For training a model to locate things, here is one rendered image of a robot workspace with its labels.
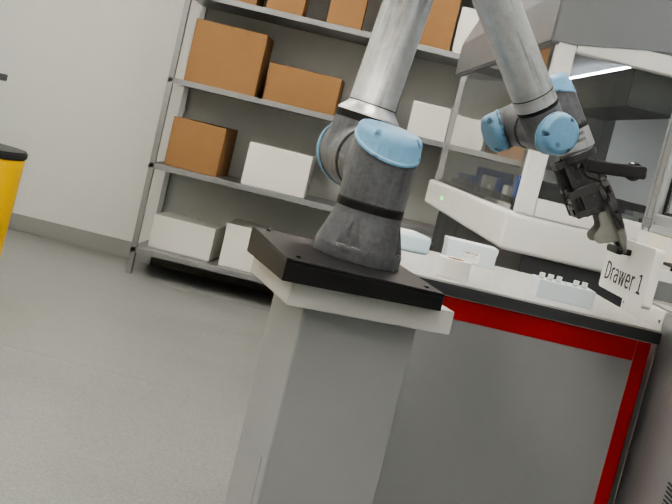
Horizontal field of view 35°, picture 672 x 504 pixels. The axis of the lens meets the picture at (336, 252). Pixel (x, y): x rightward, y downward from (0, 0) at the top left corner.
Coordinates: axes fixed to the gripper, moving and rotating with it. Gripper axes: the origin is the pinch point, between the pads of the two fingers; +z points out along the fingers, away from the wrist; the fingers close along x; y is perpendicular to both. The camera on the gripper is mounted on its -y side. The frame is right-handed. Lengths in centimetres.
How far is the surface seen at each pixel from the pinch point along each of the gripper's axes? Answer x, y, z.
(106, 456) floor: -81, 133, 18
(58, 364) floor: -163, 159, -1
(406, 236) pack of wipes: -53, 36, -11
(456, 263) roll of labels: -15.0, 30.0, -6.4
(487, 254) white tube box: -58, 19, 2
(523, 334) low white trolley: -10.9, 23.0, 11.8
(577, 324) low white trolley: -9.9, 12.2, 13.8
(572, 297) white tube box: -20.0, 9.4, 10.7
